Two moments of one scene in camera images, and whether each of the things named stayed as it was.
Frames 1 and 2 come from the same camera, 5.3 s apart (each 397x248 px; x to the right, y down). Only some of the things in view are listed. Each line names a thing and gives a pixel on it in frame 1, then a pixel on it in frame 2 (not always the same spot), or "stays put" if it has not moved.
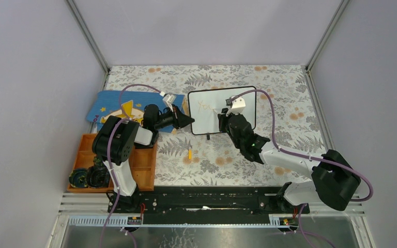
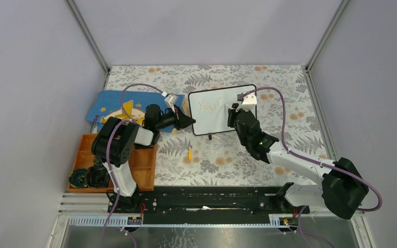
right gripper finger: x=223 y=120 → x=232 y=115
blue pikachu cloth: x=106 y=103 stays put
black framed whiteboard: x=204 y=106 stays put
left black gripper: x=180 y=119 stays put
